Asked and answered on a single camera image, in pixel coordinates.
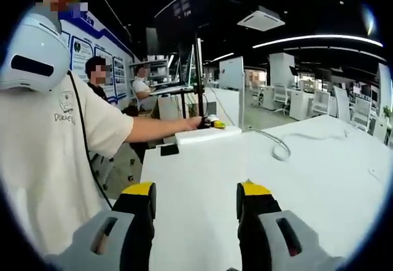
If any white storage shelf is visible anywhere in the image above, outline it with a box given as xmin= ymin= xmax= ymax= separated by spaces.
xmin=128 ymin=54 xmax=171 ymax=85

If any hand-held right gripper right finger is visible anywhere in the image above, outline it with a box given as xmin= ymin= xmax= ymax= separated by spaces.
xmin=236 ymin=178 xmax=345 ymax=271

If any black square pad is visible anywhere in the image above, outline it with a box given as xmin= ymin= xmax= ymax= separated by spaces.
xmin=160 ymin=144 xmax=180 ymax=157

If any white table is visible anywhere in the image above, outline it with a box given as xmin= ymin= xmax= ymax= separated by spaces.
xmin=140 ymin=114 xmax=393 ymax=271

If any white office chair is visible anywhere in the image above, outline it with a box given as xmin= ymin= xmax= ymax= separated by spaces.
xmin=272 ymin=82 xmax=292 ymax=116
xmin=333 ymin=85 xmax=351 ymax=122
xmin=349 ymin=95 xmax=373 ymax=131
xmin=311 ymin=88 xmax=332 ymax=117

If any ceiling air conditioner unit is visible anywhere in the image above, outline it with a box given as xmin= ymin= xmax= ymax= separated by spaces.
xmin=236 ymin=5 xmax=286 ymax=33

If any black worn device cable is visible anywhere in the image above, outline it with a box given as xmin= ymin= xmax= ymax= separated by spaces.
xmin=66 ymin=70 xmax=114 ymax=210

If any white standing desk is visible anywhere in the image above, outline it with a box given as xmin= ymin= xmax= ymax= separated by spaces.
xmin=149 ymin=82 xmax=195 ymax=98

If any long ceiling light strip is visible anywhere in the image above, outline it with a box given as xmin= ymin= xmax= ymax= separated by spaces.
xmin=252 ymin=34 xmax=384 ymax=50

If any white worn device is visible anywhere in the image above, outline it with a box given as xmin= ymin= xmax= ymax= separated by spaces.
xmin=0 ymin=14 xmax=72 ymax=95

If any white power strip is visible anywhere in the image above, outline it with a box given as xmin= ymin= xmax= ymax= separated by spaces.
xmin=174 ymin=125 xmax=244 ymax=146

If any person's left hand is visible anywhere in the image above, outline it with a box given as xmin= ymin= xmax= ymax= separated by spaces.
xmin=183 ymin=116 xmax=204 ymax=131

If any black wall monitor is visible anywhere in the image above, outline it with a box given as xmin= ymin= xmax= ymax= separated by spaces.
xmin=154 ymin=0 xmax=213 ymax=43

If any blue wall poster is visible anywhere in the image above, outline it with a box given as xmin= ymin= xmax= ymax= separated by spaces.
xmin=60 ymin=9 xmax=134 ymax=106

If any whiteboard on stand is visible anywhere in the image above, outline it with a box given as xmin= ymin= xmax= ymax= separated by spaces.
xmin=219 ymin=56 xmax=246 ymax=93

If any black monitor stand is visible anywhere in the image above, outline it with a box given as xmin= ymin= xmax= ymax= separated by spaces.
xmin=193 ymin=34 xmax=208 ymax=120

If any person in cream t-shirt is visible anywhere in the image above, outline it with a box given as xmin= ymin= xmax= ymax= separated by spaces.
xmin=0 ymin=67 xmax=135 ymax=261

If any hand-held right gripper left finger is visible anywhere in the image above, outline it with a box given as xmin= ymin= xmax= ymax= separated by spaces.
xmin=45 ymin=181 xmax=157 ymax=271

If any white power strip cable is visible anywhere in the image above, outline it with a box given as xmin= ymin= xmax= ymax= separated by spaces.
xmin=247 ymin=125 xmax=351 ymax=162

